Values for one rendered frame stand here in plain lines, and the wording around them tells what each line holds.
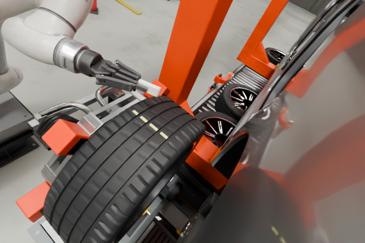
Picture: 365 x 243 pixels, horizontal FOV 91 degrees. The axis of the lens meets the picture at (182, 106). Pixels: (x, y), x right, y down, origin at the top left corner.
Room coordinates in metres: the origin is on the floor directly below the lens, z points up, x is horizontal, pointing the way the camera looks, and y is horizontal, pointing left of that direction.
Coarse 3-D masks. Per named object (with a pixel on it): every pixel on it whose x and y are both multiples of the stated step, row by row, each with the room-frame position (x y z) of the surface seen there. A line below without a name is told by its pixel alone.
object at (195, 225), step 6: (198, 216) 0.25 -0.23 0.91; (204, 216) 0.30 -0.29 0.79; (192, 222) 0.23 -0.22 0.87; (198, 222) 0.23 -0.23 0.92; (192, 228) 0.20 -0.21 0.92; (198, 228) 0.21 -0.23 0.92; (186, 234) 0.18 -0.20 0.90; (192, 234) 0.18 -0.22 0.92; (180, 240) 0.17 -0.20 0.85; (186, 240) 0.16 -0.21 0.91
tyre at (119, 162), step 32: (160, 96) 0.52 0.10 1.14; (128, 128) 0.30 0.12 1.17; (160, 128) 0.35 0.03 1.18; (192, 128) 0.42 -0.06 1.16; (96, 160) 0.20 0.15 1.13; (128, 160) 0.23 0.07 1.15; (160, 160) 0.25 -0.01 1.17; (64, 192) 0.12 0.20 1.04; (96, 192) 0.14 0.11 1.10; (128, 192) 0.16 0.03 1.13; (160, 192) 0.40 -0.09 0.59; (64, 224) 0.06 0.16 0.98; (96, 224) 0.08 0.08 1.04
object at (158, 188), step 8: (192, 144) 0.44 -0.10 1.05; (184, 160) 0.53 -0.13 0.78; (176, 168) 0.50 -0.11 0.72; (168, 176) 0.46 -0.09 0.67; (160, 184) 0.41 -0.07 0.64; (152, 192) 0.37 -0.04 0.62; (144, 200) 0.32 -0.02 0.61; (152, 200) 0.33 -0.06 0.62; (144, 208) 0.28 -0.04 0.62; (136, 216) 0.23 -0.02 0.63; (128, 224) 0.19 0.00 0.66; (120, 232) 0.14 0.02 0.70
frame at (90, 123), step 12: (132, 96) 0.48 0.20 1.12; (144, 96) 0.53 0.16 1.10; (108, 108) 0.38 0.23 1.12; (120, 108) 0.40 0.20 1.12; (84, 120) 0.30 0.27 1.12; (96, 120) 0.31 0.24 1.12; (108, 120) 0.33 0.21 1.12; (60, 156) 0.21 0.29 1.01; (48, 168) 0.17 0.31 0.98; (60, 168) 0.18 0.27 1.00; (48, 180) 0.15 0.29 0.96
